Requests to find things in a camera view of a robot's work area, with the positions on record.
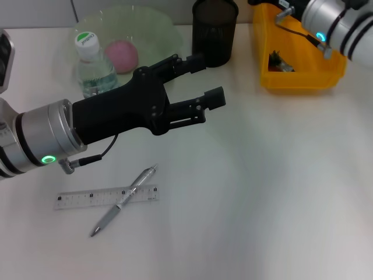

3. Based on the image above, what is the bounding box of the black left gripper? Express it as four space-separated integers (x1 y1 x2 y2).
71 54 207 145

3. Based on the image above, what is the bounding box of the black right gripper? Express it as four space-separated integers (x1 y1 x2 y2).
247 0 309 21

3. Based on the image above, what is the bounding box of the pink toy peach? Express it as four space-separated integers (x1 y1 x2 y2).
104 40 138 74

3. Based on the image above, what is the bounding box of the clear water bottle green label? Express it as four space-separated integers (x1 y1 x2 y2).
74 31 120 100

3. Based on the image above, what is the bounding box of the green translucent plastic fruit plate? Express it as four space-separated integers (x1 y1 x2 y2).
72 6 184 88

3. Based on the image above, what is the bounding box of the silver ballpoint pen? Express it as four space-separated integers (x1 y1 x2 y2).
89 163 159 237

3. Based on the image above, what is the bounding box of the clear plastic ruler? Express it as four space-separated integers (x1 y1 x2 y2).
53 183 160 211

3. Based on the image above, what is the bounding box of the black mesh cylinder bin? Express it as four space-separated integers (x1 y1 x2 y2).
191 0 238 68

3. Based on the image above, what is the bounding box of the yellow plastic storage bin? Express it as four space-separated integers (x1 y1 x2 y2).
252 2 348 94

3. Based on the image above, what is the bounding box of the right gripper cable with plug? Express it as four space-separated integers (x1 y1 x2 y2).
275 7 333 59

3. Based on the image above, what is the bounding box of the gripper cable with plug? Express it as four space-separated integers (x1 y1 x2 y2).
275 7 333 59
58 134 119 175

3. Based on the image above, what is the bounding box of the left gripper cable with plug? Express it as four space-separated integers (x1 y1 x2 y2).
58 134 119 175

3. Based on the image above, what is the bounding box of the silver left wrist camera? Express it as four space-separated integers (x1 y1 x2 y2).
0 29 15 94

